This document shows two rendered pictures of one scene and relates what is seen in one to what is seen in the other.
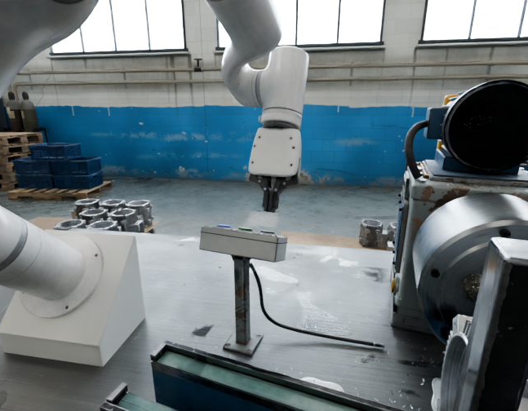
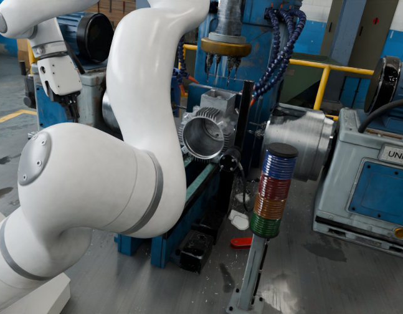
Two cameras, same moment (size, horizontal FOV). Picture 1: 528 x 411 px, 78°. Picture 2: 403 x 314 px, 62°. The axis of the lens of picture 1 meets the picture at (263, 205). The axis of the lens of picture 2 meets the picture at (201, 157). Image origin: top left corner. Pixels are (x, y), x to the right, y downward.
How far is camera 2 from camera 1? 0.96 m
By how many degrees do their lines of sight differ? 86
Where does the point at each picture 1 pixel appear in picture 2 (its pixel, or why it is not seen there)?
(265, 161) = (66, 83)
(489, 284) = (248, 87)
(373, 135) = not seen: outside the picture
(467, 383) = (245, 106)
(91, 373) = (75, 303)
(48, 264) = not seen: hidden behind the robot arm
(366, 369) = not seen: hidden behind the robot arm
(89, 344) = (66, 285)
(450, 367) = (184, 134)
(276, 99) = (57, 35)
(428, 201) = (97, 85)
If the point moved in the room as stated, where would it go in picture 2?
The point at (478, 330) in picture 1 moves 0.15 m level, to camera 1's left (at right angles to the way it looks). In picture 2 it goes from (246, 96) to (253, 110)
